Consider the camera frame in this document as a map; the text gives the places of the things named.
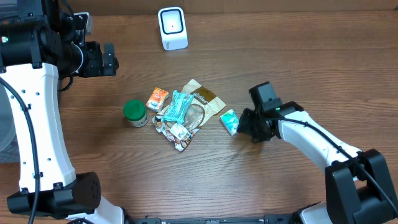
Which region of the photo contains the teal tissue pack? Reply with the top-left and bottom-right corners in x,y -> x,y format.
220,109 -> 239,136

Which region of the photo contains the green lidded jar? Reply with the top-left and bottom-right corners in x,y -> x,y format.
123,100 -> 149,128

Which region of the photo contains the beige brown snack pouch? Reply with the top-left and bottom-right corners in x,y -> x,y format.
152,79 -> 226,152

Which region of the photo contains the orange tissue pack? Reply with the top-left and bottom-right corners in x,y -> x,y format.
146,87 -> 169,112

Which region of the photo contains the teal snack bar wrapper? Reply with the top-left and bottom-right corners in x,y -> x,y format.
162,90 -> 194,124

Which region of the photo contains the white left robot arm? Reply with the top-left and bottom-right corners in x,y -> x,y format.
1,0 -> 129,223

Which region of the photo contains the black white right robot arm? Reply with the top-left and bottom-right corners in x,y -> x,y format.
237,82 -> 397,224

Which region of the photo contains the white barcode scanner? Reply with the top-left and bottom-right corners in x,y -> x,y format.
158,7 -> 188,51

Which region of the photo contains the dark grey mesh basket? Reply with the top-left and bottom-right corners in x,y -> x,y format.
0,85 -> 20,164

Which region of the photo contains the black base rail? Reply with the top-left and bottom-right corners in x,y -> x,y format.
125,214 -> 300,224

